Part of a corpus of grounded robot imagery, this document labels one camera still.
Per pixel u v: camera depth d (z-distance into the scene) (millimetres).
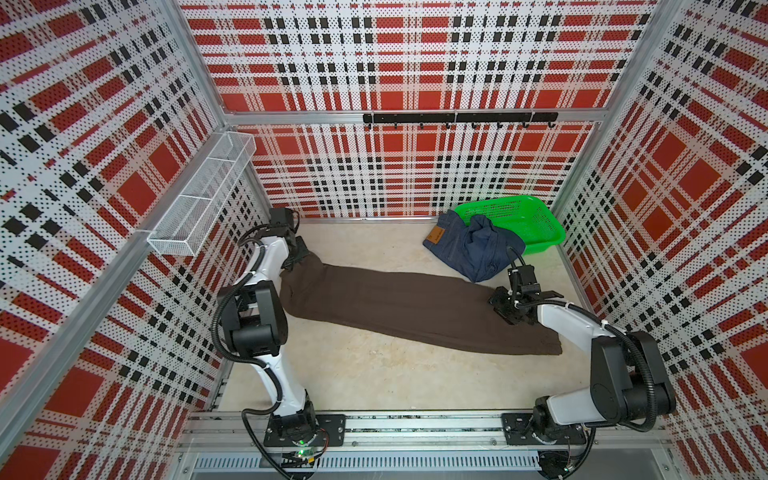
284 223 754
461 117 896
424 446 727
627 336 466
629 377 432
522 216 1215
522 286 718
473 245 985
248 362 545
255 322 515
